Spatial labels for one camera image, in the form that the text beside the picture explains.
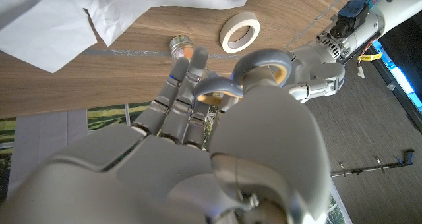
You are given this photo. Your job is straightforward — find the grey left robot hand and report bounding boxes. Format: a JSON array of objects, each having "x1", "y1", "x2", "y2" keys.
[{"x1": 283, "y1": 32, "x2": 351, "y2": 105}]

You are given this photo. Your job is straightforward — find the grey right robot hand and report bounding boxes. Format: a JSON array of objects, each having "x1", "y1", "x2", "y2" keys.
[{"x1": 0, "y1": 46, "x2": 332, "y2": 224}]

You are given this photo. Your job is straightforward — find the scissors with yellow handles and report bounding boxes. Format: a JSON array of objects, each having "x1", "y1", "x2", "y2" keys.
[{"x1": 193, "y1": 48, "x2": 293, "y2": 107}]

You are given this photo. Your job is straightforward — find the white masking tape roll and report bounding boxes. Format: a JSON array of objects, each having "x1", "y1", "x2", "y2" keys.
[{"x1": 219, "y1": 11, "x2": 261, "y2": 54}]

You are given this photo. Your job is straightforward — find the clear drinking glass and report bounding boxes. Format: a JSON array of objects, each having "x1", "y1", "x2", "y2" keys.
[{"x1": 169, "y1": 35, "x2": 195, "y2": 65}]

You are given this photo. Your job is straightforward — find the printed window backdrop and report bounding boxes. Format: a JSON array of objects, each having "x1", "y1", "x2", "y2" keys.
[{"x1": 0, "y1": 101, "x2": 347, "y2": 224}]

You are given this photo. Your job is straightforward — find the dark wooden door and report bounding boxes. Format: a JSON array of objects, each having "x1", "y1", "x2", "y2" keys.
[{"x1": 303, "y1": 36, "x2": 422, "y2": 224}]

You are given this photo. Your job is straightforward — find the white cloth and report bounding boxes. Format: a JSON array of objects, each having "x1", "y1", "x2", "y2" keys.
[{"x1": 0, "y1": 0, "x2": 159, "y2": 74}]

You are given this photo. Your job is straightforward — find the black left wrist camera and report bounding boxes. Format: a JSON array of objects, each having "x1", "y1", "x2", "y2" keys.
[{"x1": 329, "y1": 0, "x2": 372, "y2": 39}]

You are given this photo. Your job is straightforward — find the thin metal wall rail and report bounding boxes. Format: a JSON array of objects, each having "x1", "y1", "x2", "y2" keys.
[{"x1": 330, "y1": 149, "x2": 415, "y2": 178}]

